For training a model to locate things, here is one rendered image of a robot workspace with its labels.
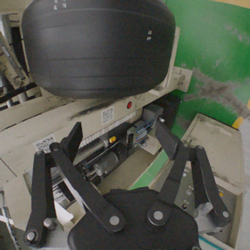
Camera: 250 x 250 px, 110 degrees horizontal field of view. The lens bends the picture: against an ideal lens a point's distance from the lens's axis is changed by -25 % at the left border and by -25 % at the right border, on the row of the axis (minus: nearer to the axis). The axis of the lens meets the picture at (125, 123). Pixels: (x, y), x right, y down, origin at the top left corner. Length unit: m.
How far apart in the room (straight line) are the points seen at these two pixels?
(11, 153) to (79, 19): 0.40
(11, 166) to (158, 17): 0.59
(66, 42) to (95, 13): 0.08
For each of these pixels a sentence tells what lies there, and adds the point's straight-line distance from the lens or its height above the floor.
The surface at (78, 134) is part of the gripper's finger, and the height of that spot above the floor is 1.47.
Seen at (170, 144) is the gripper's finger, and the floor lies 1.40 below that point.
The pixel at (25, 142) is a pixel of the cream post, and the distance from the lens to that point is 0.44.
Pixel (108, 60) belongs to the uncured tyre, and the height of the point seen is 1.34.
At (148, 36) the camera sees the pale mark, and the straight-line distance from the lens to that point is 0.32.
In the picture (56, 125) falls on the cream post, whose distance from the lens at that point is 0.44.
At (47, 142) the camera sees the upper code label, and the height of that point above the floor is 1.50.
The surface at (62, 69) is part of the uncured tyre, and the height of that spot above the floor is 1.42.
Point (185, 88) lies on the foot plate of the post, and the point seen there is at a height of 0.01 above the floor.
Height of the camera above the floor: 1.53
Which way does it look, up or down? 39 degrees down
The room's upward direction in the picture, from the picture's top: 122 degrees counter-clockwise
